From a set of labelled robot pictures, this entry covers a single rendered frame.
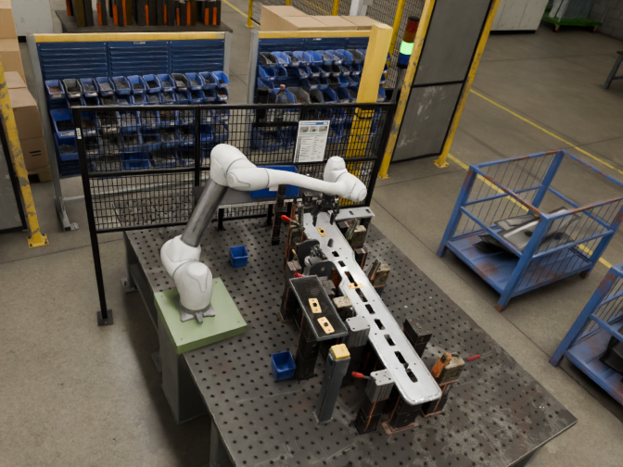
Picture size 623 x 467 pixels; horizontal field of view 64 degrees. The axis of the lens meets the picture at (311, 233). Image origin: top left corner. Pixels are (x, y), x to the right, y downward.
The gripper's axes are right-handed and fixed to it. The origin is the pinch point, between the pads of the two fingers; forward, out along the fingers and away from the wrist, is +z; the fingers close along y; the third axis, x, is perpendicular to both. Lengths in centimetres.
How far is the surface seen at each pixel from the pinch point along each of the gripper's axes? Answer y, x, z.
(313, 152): 13, 54, -15
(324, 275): -18.5, -45.8, -2.1
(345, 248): 7.9, -17.5, 7.1
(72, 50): -124, 188, -29
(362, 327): -16, -83, -4
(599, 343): 216, -67, 87
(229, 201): -46, 35, 5
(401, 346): 4, -89, 7
